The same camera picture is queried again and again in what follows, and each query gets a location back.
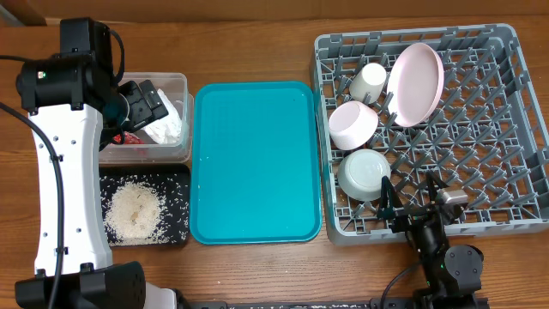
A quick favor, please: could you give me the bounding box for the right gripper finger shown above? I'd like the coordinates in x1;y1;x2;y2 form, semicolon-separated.
426;171;449;205
379;176;403;211

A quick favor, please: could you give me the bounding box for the white paper napkin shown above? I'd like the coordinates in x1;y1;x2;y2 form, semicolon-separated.
143;88;182;144

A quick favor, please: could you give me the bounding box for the red foil wrapper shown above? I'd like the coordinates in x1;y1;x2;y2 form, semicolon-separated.
111;132;144;145

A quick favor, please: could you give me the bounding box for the grey bowl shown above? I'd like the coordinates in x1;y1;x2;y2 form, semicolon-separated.
337;149;391;202

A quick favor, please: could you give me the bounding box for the small pink saucer plate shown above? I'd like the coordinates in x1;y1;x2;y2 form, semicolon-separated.
329;100;378;150

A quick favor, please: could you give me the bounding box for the white rice pile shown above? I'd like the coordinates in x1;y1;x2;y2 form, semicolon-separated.
100;173;191;245

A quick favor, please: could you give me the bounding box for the white ceramic cup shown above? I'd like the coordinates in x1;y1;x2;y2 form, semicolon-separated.
349;63;387;104

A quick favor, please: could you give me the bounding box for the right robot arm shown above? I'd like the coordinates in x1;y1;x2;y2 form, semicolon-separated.
377;172;490;309

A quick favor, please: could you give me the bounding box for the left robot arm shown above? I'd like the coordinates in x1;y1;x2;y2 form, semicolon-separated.
15;18;187;308

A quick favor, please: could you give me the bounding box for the clear plastic waste bin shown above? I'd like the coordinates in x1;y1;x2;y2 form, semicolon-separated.
99;72;194;166

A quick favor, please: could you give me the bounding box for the grey plastic dish rack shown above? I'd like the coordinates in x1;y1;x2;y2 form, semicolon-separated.
311;23;548;245

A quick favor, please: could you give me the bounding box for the black plastic tray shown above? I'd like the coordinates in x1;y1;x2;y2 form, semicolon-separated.
98;162;193;248

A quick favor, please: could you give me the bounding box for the teal plastic serving tray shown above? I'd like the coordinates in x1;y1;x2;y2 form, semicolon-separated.
190;82;323;245

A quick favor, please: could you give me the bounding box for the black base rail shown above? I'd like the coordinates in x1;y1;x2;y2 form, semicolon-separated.
188;297;417;309

